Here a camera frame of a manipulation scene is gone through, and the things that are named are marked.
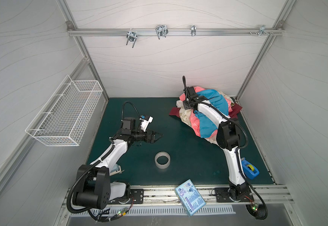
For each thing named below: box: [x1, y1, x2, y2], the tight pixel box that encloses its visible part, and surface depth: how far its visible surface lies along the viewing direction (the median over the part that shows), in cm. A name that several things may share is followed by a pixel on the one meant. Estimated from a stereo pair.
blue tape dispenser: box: [240, 157, 260, 180], surface depth 80 cm
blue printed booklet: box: [174, 178, 207, 218], surface depth 70 cm
